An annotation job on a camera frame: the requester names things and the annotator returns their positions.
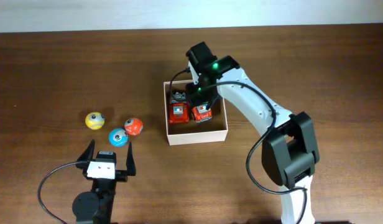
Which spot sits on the red toy fire truck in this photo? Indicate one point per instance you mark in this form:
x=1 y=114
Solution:
x=178 y=108

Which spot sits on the yellow face ball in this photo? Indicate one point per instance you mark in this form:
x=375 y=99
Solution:
x=94 y=120

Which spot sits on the white cardboard box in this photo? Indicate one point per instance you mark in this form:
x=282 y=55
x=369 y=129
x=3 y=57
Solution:
x=213 y=130

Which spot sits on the red toy truck yellow ladder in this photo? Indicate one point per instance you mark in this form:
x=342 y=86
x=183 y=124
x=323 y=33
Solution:
x=201 y=113

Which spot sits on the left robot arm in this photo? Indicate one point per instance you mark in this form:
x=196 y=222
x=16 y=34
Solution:
x=96 y=205

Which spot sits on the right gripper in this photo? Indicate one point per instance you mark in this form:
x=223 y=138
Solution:
x=193 y=98

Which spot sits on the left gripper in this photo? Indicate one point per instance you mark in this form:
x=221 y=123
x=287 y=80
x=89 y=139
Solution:
x=122 y=176

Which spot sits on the orange face ball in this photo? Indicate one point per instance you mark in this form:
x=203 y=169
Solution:
x=133 y=126

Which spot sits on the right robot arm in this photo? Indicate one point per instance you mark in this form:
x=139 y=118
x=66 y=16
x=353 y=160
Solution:
x=288 y=140

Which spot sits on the blue face ball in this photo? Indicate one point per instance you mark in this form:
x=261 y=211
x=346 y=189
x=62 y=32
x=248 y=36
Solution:
x=118 y=137

